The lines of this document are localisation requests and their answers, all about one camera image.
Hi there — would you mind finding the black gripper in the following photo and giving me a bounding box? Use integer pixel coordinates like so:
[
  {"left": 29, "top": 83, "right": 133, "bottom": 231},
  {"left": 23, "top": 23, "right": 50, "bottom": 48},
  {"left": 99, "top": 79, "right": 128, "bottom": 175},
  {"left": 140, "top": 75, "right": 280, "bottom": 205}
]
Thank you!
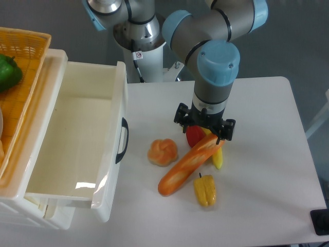
[{"left": 174, "top": 103, "right": 236, "bottom": 145}]

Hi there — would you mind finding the long orange baguette bread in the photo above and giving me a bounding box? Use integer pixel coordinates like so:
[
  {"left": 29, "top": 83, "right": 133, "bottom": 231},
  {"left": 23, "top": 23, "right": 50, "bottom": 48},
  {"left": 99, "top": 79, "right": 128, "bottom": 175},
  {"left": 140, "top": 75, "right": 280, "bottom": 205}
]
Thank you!
[{"left": 157, "top": 133, "right": 225, "bottom": 197}]

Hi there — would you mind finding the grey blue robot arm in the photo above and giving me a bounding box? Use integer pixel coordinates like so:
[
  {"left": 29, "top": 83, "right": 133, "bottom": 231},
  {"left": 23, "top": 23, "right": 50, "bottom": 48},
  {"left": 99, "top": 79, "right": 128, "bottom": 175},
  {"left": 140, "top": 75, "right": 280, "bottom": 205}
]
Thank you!
[{"left": 83, "top": 1, "right": 268, "bottom": 140}]

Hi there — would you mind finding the long yellow chili pepper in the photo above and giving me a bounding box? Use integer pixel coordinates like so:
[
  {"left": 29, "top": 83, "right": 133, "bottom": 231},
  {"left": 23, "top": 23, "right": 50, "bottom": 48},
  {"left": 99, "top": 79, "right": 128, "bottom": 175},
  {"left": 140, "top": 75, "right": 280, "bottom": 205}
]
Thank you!
[{"left": 200, "top": 127, "right": 223, "bottom": 170}]

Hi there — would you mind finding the round orange bread roll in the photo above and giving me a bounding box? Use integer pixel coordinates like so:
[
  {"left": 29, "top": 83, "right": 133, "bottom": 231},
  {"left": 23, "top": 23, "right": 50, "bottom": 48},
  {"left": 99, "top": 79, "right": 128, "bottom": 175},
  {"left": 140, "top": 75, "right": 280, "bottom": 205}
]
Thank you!
[{"left": 147, "top": 138, "right": 178, "bottom": 167}]

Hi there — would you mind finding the red bell pepper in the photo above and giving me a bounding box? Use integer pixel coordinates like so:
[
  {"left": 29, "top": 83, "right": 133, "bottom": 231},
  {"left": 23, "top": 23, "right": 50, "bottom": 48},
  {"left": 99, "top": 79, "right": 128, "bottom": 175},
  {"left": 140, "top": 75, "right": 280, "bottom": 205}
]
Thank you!
[{"left": 186, "top": 126, "right": 206, "bottom": 148}]

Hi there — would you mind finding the yellow bell pepper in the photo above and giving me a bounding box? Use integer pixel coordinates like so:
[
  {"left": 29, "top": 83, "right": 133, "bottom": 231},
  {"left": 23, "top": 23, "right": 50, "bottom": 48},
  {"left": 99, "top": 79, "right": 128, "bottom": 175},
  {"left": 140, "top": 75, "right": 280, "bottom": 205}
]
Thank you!
[{"left": 193, "top": 173, "right": 216, "bottom": 207}]

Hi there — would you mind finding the white plastic drawer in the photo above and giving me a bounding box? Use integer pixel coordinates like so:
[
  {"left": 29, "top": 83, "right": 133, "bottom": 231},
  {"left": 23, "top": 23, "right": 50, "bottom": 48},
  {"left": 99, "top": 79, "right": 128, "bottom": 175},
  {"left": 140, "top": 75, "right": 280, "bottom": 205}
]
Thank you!
[{"left": 26, "top": 62, "right": 127, "bottom": 222}]

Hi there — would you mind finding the black device at table edge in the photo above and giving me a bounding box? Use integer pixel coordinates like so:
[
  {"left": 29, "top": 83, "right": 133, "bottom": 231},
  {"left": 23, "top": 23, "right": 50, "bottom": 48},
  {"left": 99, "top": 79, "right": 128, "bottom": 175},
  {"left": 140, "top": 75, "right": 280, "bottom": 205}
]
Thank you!
[{"left": 310, "top": 208, "right": 328, "bottom": 236}]

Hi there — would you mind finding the yellow woven plastic basket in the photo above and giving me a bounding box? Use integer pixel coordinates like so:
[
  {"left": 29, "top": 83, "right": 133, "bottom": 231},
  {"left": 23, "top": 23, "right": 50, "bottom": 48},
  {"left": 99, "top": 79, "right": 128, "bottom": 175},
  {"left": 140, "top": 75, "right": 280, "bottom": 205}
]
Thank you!
[{"left": 1, "top": 27, "right": 51, "bottom": 174}]

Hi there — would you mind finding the green bell pepper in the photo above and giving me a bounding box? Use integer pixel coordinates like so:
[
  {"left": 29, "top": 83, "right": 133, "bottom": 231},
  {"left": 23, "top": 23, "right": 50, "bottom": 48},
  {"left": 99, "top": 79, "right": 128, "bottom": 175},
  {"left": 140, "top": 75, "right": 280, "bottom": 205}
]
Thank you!
[{"left": 0, "top": 54, "right": 23, "bottom": 92}]

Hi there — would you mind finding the white plastic drawer cabinet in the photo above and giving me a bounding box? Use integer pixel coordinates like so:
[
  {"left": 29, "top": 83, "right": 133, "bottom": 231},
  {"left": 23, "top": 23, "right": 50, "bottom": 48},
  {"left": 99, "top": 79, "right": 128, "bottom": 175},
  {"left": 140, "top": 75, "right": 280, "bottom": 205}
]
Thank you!
[{"left": 1, "top": 49, "right": 75, "bottom": 230}]

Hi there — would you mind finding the black drawer handle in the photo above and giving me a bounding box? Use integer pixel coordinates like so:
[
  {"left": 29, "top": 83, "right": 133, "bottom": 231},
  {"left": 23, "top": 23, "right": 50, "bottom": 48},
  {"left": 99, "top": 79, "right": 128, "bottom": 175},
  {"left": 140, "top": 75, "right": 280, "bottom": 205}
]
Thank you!
[{"left": 115, "top": 117, "right": 130, "bottom": 164}]

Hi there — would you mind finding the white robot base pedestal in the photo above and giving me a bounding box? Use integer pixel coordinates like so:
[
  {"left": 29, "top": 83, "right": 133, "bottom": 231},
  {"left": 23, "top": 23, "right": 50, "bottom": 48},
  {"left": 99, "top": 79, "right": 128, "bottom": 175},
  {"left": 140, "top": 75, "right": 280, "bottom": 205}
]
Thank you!
[{"left": 113, "top": 12, "right": 185, "bottom": 83}]

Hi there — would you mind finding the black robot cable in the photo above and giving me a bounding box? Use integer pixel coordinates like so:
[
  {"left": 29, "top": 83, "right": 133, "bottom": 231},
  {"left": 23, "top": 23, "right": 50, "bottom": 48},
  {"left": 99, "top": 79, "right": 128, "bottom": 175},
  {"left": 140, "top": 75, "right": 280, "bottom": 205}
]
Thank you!
[{"left": 131, "top": 39, "right": 146, "bottom": 83}]

